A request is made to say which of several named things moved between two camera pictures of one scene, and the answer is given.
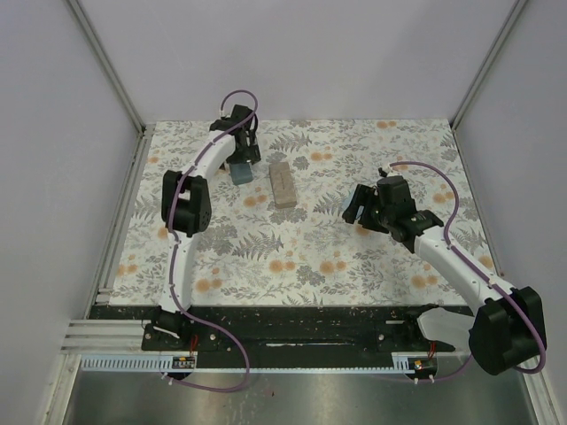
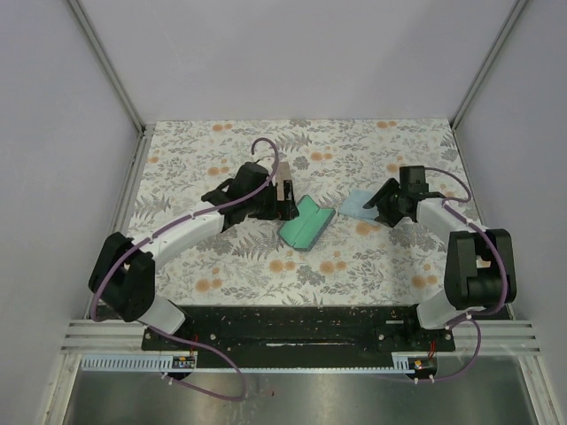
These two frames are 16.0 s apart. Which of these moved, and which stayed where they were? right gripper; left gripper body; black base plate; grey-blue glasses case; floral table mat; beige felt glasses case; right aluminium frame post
Moved: grey-blue glasses case; right gripper; left gripper body
Stayed: black base plate; floral table mat; beige felt glasses case; right aluminium frame post
